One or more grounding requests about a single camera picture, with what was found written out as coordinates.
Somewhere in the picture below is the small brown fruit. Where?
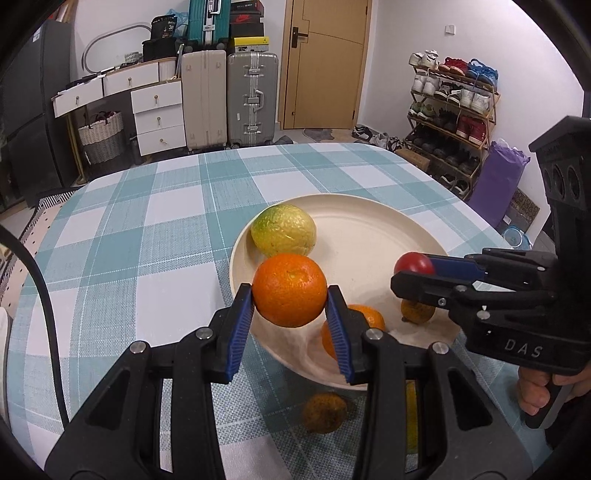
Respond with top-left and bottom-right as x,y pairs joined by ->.
302,392 -> 348,435
400,298 -> 437,325

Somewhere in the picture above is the black cable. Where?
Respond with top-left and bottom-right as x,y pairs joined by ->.
0,226 -> 70,428

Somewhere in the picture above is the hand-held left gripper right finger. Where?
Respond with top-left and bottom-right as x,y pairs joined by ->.
324,285 -> 548,480

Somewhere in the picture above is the tall cardboard box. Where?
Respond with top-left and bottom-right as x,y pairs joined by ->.
46,0 -> 77,21

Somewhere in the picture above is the black crate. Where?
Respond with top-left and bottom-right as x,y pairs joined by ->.
141,38 -> 178,62

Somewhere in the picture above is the purple bag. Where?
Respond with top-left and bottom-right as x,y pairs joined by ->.
466,141 -> 532,229

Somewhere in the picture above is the black printed bag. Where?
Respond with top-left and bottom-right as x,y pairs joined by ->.
150,15 -> 178,41

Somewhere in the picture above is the silver suitcase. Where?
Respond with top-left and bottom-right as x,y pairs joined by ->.
226,52 -> 280,148

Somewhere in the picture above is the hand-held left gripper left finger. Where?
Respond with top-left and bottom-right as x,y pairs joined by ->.
44,282 -> 254,480

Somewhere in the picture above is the dark grey refrigerator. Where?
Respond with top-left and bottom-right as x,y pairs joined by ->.
0,21 -> 79,204

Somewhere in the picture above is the white drawer desk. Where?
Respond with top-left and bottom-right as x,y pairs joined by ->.
52,59 -> 185,158

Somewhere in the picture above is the red tomato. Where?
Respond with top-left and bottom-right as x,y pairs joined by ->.
393,252 -> 435,277

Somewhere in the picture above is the oval metal frame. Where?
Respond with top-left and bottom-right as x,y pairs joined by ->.
82,22 -> 153,75

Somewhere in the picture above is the teal checkered tablecloth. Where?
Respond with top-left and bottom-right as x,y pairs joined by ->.
7,143 -> 550,480

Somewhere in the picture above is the wooden shoe rack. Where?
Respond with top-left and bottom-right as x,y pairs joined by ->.
404,65 -> 502,201

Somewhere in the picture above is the teal suitcase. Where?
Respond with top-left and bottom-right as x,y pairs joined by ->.
187,0 -> 230,49

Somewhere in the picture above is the cream round plate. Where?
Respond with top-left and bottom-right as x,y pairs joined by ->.
229,194 -> 465,392

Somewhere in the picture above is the shoe rack with shoes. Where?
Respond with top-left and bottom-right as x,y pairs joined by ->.
409,50 -> 499,195

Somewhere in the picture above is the brown cardboard box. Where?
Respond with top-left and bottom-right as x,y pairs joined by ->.
396,148 -> 432,171

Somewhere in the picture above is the beige suitcase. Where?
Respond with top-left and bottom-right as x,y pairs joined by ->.
181,49 -> 228,151

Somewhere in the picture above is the person's right hand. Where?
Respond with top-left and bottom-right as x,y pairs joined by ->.
517,366 -> 591,415

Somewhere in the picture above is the orange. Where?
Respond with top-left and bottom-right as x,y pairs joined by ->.
253,253 -> 328,328
321,305 -> 386,363

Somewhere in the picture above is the large yellow fruit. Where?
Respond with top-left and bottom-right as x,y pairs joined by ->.
405,381 -> 420,455

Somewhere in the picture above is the wicker basket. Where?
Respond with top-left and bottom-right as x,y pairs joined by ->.
77,111 -> 126,164

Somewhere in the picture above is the green-yellow round fruit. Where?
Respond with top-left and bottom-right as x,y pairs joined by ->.
250,203 -> 317,258

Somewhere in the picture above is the wooden door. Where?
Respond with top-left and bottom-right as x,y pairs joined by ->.
278,0 -> 374,131

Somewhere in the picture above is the dark patterned box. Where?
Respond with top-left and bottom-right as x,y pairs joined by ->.
503,187 -> 541,232

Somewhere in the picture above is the yellow black shoe box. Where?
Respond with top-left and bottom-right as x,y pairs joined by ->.
229,36 -> 271,55

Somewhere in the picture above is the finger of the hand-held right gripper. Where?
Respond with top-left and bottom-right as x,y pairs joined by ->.
390,271 -> 555,320
431,248 -> 559,291

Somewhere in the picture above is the scattered pile of shoes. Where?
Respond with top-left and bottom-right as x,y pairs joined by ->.
351,124 -> 404,153

